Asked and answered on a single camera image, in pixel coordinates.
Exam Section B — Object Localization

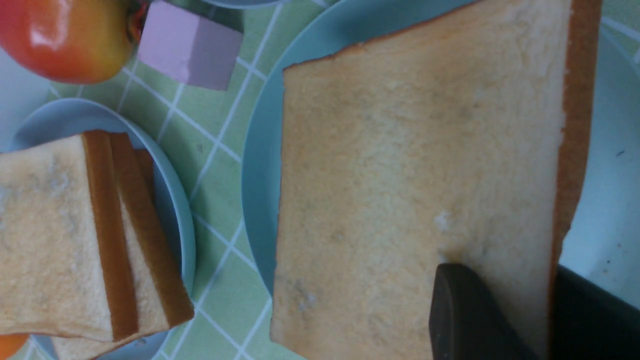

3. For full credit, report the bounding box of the pink cube block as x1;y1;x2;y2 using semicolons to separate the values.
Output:
137;0;243;91

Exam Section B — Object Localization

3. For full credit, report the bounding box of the red yellow apple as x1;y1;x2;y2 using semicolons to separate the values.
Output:
0;0;150;85

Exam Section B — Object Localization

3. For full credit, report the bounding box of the teal front plate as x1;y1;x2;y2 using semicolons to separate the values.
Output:
241;0;640;360

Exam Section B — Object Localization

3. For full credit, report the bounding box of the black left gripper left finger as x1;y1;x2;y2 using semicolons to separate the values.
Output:
429;263;538;360

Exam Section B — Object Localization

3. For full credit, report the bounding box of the grey-blue egg plate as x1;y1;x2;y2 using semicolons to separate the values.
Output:
203;0;286;10

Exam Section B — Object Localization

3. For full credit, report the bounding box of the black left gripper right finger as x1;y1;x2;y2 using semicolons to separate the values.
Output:
550;265;640;360

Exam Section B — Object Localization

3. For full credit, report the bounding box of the green checkered tablecloth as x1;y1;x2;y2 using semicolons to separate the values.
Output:
47;0;639;360

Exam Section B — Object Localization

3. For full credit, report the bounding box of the toast slice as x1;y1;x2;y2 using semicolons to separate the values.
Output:
52;133;195;360
269;0;602;360
0;130;138;342
134;149;154;202

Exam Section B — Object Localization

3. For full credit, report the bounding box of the blue bread plate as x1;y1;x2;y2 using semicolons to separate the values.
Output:
9;97;197;360

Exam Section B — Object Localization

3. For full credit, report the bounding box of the orange fruit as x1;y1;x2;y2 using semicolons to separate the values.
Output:
0;333;30;360

